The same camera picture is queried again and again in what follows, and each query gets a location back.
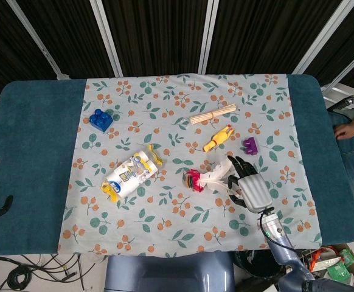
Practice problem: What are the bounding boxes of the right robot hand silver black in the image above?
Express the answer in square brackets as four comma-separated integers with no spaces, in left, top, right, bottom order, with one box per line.
[227,155,275,214]

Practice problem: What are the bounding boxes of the bystander bare hand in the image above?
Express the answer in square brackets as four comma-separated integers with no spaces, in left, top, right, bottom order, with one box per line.
[333,122,354,141]

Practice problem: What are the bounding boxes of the white feather shuttlecock red base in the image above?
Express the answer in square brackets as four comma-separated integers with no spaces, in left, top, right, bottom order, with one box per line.
[182,156,241,194]

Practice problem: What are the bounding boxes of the purple toy building block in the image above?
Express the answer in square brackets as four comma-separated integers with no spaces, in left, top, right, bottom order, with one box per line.
[241,136,260,157]

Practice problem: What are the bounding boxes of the teal table cover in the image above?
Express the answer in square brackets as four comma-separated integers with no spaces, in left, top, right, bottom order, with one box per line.
[0,72,354,255]

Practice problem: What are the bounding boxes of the yellow rubber chicken toy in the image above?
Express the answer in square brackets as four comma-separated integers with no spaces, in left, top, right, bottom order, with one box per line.
[203,124,236,153]

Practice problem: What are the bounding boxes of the floral patterned cloth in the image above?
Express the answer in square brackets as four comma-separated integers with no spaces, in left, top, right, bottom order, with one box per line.
[56,72,324,255]

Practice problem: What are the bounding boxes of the bundle of wooden sticks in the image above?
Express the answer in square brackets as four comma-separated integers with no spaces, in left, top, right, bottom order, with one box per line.
[189,103,238,126]

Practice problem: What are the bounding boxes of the cardboard box with clutter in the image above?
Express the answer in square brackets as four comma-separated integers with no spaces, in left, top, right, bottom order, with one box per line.
[304,242,354,289]

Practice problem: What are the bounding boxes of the green plastic packet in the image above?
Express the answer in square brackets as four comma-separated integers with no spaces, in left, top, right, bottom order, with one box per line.
[328,248,354,287]

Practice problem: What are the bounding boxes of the blue-grey robot torso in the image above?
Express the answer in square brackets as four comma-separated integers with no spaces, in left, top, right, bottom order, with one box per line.
[105,251,236,292]

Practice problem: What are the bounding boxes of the white tissue pack yellow ends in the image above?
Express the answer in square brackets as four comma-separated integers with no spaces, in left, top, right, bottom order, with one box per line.
[100,145,165,203]

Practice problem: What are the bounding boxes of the blue toy building block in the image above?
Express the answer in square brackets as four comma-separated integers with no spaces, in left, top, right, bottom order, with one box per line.
[89,108,114,133]

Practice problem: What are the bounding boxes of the dark screen panel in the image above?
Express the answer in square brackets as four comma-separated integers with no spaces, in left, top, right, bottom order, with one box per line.
[103,0,209,76]
[14,0,117,77]
[206,0,345,75]

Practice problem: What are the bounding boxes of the white screen frame post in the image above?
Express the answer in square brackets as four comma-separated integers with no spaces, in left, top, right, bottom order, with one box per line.
[291,0,354,75]
[321,39,354,94]
[89,0,125,77]
[5,0,72,80]
[197,0,221,75]

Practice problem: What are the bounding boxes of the coiled black floor cable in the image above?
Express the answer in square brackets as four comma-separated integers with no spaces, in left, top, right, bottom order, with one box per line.
[7,265,33,290]

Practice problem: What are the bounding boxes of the tangled black floor cables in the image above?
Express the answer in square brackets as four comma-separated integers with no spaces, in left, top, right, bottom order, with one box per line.
[0,254,105,292]

